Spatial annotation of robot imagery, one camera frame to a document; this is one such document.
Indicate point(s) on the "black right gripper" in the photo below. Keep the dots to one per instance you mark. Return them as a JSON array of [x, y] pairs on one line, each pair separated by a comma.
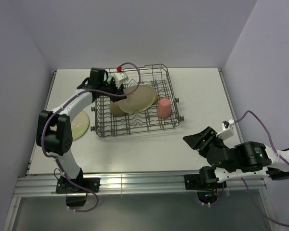
[[207, 134]]

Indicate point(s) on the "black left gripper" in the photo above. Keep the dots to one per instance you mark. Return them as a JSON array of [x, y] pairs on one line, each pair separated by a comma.
[[116, 90]]

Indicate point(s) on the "black bowl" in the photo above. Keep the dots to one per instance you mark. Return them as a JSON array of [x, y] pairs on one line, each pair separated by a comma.
[[115, 109]]

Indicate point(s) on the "large pink green plate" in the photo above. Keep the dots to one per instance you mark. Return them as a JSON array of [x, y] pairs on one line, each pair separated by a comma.
[[139, 100]]

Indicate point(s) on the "grey wire dish rack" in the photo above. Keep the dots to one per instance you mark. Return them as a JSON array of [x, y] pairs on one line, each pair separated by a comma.
[[154, 75]]

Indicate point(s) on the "pink cup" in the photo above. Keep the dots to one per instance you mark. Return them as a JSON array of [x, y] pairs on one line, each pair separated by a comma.
[[164, 108]]

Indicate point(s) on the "small cream plate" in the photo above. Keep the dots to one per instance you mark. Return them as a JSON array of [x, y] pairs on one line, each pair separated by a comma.
[[80, 125]]

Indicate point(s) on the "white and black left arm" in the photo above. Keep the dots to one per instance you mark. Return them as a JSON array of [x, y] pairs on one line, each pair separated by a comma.
[[54, 133]]

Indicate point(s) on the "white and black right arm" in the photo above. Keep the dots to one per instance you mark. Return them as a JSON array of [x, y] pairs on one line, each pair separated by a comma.
[[246, 160]]

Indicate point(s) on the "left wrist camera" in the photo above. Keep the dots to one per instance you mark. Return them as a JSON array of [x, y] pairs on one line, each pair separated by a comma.
[[120, 76]]

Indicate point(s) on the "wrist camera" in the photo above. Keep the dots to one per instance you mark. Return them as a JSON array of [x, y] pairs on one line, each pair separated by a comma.
[[227, 130], [120, 76]]

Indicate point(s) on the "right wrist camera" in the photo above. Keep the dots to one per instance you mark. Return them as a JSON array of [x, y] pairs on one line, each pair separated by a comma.
[[227, 130]]

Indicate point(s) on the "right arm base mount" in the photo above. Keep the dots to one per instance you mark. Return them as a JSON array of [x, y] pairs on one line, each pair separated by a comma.
[[208, 194]]

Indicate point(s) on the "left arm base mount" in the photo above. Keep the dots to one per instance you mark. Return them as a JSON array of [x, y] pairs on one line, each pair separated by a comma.
[[77, 192]]

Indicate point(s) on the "aluminium rail frame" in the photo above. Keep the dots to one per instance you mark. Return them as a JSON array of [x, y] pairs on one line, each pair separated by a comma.
[[149, 201]]

